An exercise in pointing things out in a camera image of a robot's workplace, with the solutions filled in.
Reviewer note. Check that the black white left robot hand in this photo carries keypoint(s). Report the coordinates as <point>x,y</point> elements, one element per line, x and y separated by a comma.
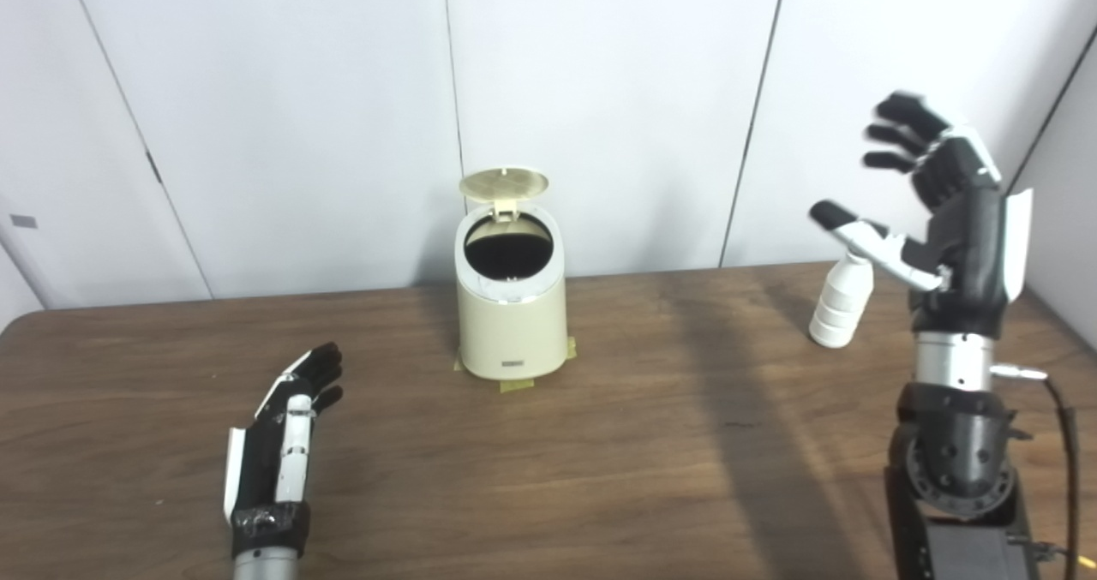
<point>261,469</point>

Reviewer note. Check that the cream round bin lid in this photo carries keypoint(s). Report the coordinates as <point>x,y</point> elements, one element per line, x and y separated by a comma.
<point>504,183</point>

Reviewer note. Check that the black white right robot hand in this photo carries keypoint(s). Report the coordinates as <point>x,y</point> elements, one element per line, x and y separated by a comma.
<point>968,237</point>

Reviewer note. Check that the black wall panel hinge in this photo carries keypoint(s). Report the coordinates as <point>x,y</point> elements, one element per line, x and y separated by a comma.
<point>153,169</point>

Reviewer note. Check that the gray wall label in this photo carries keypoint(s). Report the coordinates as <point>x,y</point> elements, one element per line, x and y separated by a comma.
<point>23,221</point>

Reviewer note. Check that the small white plastic bottle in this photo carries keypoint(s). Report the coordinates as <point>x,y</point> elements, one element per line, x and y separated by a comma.
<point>838,310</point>

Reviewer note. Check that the cream-colored bin body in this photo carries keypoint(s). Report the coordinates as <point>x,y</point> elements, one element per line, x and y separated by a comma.
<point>510,327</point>

